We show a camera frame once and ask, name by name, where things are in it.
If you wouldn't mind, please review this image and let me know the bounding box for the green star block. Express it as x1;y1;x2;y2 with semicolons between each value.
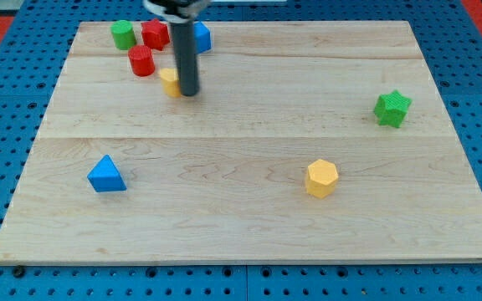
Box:
373;90;413;128

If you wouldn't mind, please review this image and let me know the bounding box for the green cylinder block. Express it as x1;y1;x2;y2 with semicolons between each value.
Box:
110;20;136;50

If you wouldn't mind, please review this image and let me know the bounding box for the blue triangle block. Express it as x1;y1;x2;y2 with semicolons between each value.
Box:
87;155;126;192

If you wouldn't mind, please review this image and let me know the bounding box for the red cylinder block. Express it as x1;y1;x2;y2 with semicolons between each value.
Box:
127;45;155;77

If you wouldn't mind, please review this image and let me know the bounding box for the red star block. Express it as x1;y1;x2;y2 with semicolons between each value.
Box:
141;18;170;51

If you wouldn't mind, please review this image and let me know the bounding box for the wooden board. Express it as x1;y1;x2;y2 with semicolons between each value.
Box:
0;21;482;266

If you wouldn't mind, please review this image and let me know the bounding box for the yellow heart block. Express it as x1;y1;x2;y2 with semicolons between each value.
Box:
159;68;182;98

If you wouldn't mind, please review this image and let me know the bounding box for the yellow hexagon block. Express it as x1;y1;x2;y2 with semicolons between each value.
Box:
305;159;339;199

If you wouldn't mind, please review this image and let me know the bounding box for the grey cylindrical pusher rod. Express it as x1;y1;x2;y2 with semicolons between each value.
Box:
170;19;200;97

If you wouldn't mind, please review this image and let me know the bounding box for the blue cube block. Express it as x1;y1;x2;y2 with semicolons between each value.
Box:
194;22;213;54

